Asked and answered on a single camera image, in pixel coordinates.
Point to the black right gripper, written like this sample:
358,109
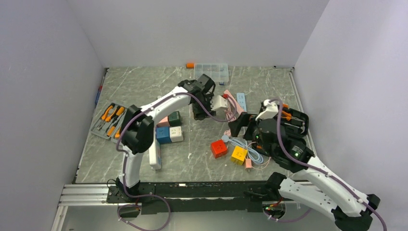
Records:
244,119

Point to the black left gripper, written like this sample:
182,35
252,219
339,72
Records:
200,115

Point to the pink cube socket adapter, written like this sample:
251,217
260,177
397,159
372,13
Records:
248,164

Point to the yellow cube socket adapter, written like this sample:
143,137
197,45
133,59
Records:
238,155

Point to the pink power strip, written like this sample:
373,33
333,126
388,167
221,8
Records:
234,102

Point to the light blue power strip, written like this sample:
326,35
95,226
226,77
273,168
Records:
241,100

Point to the green cube socket adapter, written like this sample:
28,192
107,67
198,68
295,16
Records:
174,119

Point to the red cube socket adapter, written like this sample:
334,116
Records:
218,149

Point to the white cube socket adapter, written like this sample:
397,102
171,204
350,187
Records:
176,134

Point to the blue cube socket adapter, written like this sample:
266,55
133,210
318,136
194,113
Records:
163,135

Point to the white power strip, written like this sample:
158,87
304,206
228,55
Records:
155,155

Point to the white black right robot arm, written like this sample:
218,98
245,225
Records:
350,209

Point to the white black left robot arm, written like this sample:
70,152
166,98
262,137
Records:
138,126

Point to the clear plastic organizer box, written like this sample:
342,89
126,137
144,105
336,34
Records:
218,72

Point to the black tool case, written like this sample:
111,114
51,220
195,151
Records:
295,124

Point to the orange black screwdriver in tray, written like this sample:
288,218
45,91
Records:
115,121

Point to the grey plastic tool tray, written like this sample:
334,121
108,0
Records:
102,133

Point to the orange black pliers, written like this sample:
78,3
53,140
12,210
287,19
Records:
107,116

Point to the blue red pen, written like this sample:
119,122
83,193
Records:
99,91

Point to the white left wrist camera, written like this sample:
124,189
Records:
218,102

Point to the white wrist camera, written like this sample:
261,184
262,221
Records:
218,102
268,110

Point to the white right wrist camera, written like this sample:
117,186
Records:
268,110

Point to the black aluminium base frame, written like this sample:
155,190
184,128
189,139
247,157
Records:
250,196

